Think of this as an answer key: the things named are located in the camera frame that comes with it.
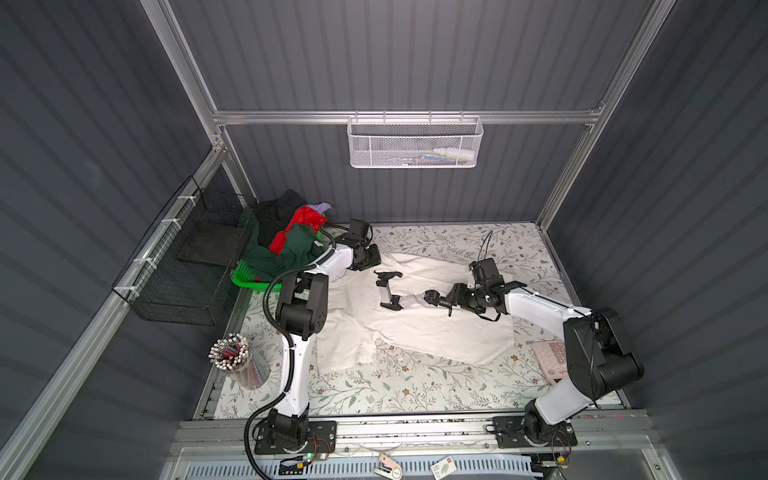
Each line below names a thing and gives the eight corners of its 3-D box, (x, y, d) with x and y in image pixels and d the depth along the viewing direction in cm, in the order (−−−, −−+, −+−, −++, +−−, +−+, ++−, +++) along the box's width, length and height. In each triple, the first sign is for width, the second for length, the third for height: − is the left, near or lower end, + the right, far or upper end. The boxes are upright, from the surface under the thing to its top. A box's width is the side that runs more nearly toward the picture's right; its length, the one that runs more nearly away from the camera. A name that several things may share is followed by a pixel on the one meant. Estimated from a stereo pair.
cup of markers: (234, 389, 83) (203, 367, 69) (244, 359, 88) (216, 333, 74) (266, 389, 83) (241, 367, 69) (274, 359, 88) (252, 333, 74)
